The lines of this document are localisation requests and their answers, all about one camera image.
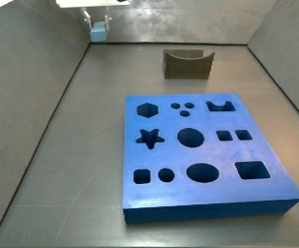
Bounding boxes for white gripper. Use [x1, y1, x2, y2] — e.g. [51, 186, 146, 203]
[55, 0, 132, 31]

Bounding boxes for light blue rectangular block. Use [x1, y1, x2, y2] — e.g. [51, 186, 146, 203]
[90, 21, 107, 42]

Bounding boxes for black curved fixture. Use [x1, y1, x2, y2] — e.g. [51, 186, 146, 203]
[163, 49, 215, 79]

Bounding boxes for blue foam shape board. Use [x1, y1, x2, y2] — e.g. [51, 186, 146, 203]
[122, 93, 299, 224]

